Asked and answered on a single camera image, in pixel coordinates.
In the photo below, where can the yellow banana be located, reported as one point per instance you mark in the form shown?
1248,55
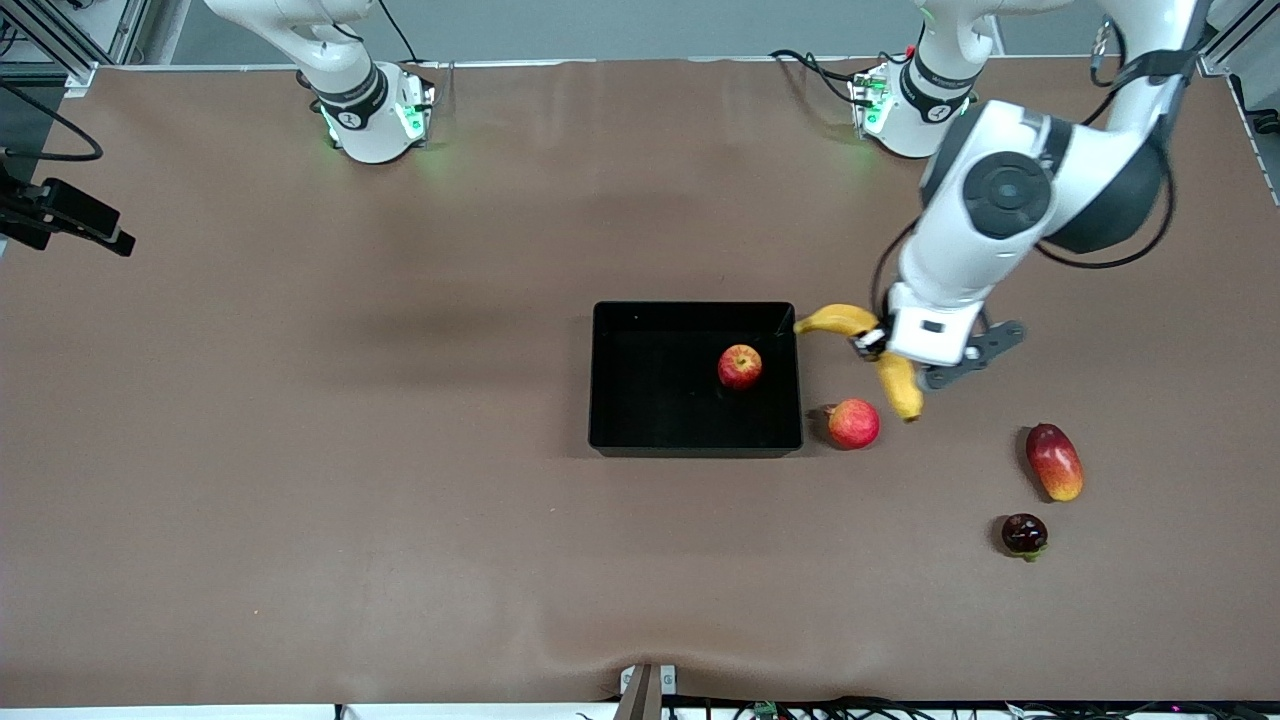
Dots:
900,390

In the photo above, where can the red yellow apple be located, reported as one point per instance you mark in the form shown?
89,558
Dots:
740,367

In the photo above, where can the black plastic box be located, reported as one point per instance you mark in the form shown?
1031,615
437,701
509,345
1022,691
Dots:
660,400

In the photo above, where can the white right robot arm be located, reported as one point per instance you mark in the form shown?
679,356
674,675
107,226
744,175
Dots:
350,100

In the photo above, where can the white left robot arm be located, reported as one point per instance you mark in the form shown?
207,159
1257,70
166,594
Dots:
1000,190

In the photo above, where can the red apple left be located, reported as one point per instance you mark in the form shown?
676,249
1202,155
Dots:
854,424

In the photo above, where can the red yellow mango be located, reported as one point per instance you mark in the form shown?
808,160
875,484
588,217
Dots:
1055,462

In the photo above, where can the dark purple mangosteen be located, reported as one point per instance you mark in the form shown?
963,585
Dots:
1024,534

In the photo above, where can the brown table cover mat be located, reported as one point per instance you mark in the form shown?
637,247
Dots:
400,450

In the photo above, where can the aluminium frame profile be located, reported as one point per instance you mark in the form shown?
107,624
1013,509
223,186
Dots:
60,45
1240,40

